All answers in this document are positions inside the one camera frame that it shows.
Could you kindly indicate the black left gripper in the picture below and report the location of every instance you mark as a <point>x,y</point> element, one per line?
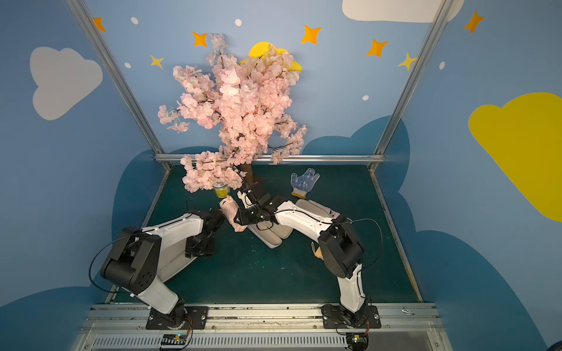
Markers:
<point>217,217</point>

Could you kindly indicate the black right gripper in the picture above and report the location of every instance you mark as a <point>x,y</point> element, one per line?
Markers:
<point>255,198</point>

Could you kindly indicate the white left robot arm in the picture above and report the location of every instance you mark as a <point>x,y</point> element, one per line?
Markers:
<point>142,260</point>

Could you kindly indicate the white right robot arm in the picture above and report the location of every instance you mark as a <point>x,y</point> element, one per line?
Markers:
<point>340,247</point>

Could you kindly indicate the open grey umbrella case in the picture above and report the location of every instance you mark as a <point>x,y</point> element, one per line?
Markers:
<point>271,234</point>

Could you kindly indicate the blue dotted work glove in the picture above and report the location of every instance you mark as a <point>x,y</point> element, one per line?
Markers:
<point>303,184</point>

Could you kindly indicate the pink cherry blossom tree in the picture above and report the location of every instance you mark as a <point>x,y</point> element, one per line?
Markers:
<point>248,100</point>

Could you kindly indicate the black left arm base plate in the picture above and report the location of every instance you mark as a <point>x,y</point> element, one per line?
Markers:
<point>181,317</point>

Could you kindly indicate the aluminium front rail base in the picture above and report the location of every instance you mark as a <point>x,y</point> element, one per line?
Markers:
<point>416,326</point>

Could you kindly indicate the aluminium frame post right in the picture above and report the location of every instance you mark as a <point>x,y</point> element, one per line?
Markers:
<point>427,48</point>

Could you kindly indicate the aluminium frame post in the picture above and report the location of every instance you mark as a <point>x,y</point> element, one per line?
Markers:
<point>85,20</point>
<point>427,48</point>

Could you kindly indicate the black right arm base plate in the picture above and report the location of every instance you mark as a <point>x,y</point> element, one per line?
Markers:
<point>337,317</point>

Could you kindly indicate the aluminium frame post left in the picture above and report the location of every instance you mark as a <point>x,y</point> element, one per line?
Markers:
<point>85,20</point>

